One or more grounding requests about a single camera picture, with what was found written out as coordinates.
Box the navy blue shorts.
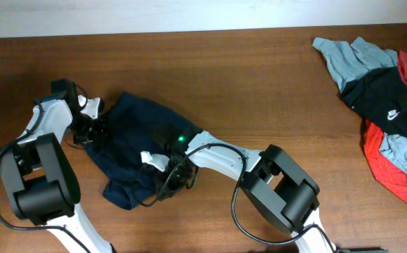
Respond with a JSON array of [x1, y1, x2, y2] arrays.
[[84, 92, 194, 210]]

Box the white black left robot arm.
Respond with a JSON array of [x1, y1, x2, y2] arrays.
[[0, 98, 115, 253]]

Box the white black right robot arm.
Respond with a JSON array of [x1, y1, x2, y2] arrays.
[[143, 127, 340, 252]]

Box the grey t-shirt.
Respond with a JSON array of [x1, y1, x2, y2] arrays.
[[311, 36, 407, 201]]

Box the red mesh garment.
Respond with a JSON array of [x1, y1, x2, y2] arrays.
[[363, 51, 407, 204]]

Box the black nike garment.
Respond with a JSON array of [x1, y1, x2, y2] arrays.
[[341, 67, 407, 139]]

